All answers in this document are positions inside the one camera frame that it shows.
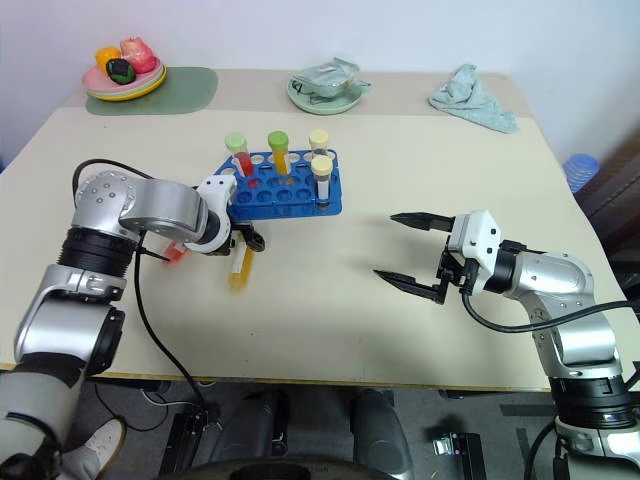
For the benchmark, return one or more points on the metal floor clamp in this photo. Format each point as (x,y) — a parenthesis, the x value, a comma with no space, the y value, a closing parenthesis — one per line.
(457,447)

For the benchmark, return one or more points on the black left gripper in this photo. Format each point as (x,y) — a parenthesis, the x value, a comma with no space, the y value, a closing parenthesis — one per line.
(234,239)

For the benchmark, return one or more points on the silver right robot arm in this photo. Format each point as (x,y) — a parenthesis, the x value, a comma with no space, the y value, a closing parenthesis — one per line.
(560,275)

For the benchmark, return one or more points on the light blue crumpled cloth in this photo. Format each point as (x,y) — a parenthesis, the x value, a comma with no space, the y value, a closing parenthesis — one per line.
(470,100)

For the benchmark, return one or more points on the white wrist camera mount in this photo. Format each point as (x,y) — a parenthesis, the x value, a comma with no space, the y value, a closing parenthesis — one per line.
(220,187)
(480,235)

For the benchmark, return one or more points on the blue ribbed plastic object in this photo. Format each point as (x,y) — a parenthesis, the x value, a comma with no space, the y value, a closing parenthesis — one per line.
(580,172)

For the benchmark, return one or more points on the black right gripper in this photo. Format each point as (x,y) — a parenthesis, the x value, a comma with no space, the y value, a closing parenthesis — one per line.
(455,270)

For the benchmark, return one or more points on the dark purple toy fruit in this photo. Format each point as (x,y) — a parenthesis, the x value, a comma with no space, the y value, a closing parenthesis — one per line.
(121,71)

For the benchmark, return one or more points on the green table mat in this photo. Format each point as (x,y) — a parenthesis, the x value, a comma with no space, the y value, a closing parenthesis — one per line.
(190,90)

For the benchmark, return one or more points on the black floor bracket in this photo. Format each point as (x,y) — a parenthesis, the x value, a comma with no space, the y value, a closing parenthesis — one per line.
(187,435)

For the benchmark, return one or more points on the blue test tube rack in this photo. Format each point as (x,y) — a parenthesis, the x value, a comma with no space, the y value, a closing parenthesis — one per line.
(280,210)

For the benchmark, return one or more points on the pink plate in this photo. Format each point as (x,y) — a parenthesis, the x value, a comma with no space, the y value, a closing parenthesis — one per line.
(95,80)

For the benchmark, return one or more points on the yellow toy fruit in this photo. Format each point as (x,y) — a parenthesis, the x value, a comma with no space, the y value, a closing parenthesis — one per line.
(105,57)

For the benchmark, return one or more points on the white shoe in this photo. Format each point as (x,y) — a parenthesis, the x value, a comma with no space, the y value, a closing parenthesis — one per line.
(100,442)

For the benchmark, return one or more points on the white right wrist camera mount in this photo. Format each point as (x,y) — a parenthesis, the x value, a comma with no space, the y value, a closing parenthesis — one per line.
(480,235)

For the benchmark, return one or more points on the light green plate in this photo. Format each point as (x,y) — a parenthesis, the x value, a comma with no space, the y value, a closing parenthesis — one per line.
(325,106)

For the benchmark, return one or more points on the pink toy fruit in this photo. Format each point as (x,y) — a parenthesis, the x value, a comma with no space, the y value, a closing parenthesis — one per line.
(140,55)

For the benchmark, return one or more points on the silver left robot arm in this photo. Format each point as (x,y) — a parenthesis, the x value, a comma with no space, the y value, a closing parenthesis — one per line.
(160,205)

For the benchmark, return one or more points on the dark rounded shape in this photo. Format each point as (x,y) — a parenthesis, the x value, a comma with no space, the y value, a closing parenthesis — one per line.
(380,430)

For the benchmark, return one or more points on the yellow plate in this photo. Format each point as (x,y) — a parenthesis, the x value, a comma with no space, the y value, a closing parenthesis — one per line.
(150,90)

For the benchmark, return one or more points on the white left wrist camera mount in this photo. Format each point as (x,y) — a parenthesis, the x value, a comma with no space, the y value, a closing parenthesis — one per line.
(220,187)

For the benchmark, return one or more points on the dark brown wooden cabinet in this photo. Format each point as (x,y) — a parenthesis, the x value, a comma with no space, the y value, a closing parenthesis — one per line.
(620,200)

